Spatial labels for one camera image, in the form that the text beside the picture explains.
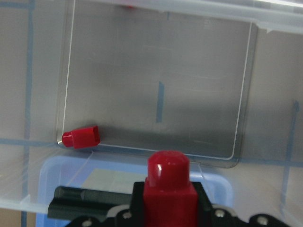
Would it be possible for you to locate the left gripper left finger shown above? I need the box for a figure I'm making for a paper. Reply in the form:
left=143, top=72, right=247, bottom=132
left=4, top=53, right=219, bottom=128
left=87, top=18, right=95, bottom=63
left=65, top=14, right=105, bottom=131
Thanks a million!
left=68, top=182, right=144, bottom=227

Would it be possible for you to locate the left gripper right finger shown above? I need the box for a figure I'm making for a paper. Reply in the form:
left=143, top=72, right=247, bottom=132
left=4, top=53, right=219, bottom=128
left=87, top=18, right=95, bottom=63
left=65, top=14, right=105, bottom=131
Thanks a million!
left=193, top=182, right=289, bottom=227

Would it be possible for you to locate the clear ribbed box lid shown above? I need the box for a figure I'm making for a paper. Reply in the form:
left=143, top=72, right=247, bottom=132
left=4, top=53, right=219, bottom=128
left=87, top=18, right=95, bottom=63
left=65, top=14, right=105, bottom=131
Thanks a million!
left=94, top=0, right=303, bottom=35

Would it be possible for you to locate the blue plastic tray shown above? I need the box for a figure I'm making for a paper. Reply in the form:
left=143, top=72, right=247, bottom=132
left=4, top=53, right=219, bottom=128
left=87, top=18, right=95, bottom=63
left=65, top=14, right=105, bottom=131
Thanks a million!
left=35, top=155, right=235, bottom=227

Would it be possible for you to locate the clear plastic storage box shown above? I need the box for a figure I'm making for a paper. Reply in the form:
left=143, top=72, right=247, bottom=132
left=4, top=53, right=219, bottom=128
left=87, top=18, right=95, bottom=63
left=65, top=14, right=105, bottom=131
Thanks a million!
left=0, top=0, right=303, bottom=221

